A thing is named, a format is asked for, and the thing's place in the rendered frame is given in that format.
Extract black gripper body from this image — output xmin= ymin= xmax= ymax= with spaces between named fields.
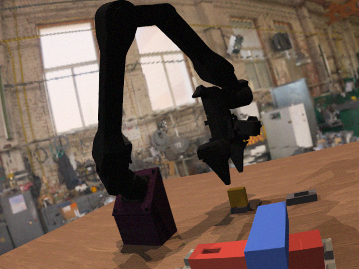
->
xmin=197 ymin=110 xmax=250 ymax=160

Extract red rectangular block with two sockets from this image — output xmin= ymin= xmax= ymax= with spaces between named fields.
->
xmin=188 ymin=229 xmax=325 ymax=269

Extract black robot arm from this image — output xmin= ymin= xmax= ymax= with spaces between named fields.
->
xmin=92 ymin=0 xmax=262 ymax=203

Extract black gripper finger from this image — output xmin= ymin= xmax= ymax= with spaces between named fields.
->
xmin=230 ymin=141 xmax=249 ymax=173
xmin=203 ymin=152 xmax=232 ymax=185

